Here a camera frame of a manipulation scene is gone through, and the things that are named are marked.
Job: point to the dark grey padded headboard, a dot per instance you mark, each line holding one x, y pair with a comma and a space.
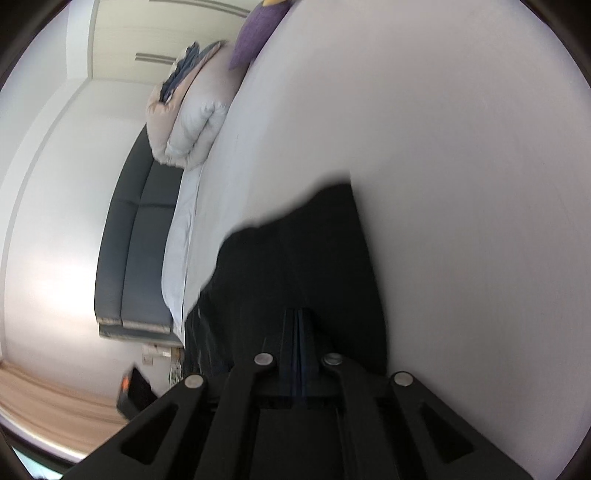
134, 258

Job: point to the folded beige duvet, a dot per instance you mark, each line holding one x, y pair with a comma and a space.
198, 115

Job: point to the white wall outlet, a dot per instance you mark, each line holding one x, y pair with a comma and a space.
154, 356

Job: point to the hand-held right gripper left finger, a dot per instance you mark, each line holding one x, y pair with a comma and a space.
292, 344

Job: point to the white wardrobe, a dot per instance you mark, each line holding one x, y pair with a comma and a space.
138, 37

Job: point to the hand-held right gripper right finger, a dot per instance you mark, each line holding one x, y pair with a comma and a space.
308, 344

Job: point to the black denim pants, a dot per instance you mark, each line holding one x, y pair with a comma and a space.
286, 258

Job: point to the yellow pillow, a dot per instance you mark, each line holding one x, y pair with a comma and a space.
276, 2

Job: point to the purple pillow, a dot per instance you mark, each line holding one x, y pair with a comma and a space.
254, 32

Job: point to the folded blue ruffled cloth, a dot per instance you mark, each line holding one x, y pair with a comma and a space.
184, 69

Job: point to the black and orange box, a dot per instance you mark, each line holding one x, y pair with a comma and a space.
136, 392

